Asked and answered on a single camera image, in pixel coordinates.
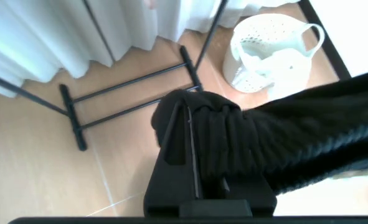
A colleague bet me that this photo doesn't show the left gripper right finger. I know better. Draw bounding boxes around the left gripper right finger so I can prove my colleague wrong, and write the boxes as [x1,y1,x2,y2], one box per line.
[200,175,278,218]

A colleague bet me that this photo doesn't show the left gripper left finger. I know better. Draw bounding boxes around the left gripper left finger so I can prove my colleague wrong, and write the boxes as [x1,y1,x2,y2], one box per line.
[143,98,201,218]

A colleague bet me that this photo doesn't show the black shorts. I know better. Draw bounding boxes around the black shorts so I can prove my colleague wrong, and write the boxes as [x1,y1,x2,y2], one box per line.
[151,67,368,195]

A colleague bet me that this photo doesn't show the black clothes rack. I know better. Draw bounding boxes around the black clothes rack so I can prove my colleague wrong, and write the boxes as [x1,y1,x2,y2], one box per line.
[0,0,230,152]

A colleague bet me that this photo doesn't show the white laundry basket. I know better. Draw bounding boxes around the white laundry basket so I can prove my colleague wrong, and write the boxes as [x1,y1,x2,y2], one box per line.
[222,12,326,94]

